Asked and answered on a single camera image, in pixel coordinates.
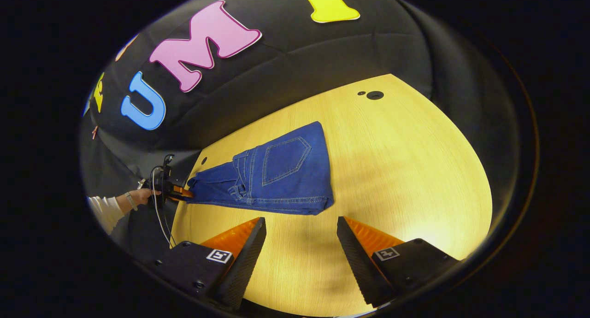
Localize blue denim jeans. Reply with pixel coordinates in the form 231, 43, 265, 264
187, 121, 335, 216

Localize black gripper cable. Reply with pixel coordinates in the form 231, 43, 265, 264
150, 166, 177, 248

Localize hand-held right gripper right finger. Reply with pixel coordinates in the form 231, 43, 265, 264
336, 216, 461, 308

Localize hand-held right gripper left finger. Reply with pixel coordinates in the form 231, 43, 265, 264
152, 217, 267, 309

